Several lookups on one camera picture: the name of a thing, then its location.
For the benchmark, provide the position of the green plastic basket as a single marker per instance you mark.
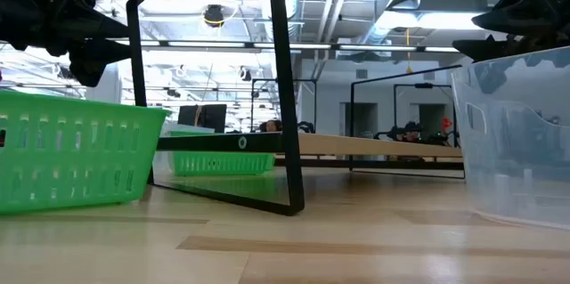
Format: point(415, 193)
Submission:
point(222, 164)
point(67, 159)

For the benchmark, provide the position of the clear plastic bin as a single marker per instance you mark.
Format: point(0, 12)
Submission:
point(512, 164)
point(187, 127)

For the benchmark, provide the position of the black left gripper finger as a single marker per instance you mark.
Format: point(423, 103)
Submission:
point(107, 28)
point(95, 59)

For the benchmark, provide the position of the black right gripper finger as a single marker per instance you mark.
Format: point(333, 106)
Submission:
point(525, 12)
point(490, 48)

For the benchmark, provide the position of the white building column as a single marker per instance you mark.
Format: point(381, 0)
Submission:
point(104, 86)

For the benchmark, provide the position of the person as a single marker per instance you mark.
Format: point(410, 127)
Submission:
point(271, 126)

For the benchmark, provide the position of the black aluminium table frame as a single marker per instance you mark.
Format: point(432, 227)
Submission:
point(356, 164)

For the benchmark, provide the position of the long ceiling light rail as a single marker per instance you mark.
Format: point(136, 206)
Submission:
point(205, 44)

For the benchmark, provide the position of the black computer monitor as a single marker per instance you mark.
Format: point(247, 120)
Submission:
point(202, 117)

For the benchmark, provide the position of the black-framed wooden shelf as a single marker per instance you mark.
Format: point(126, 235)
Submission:
point(286, 97)

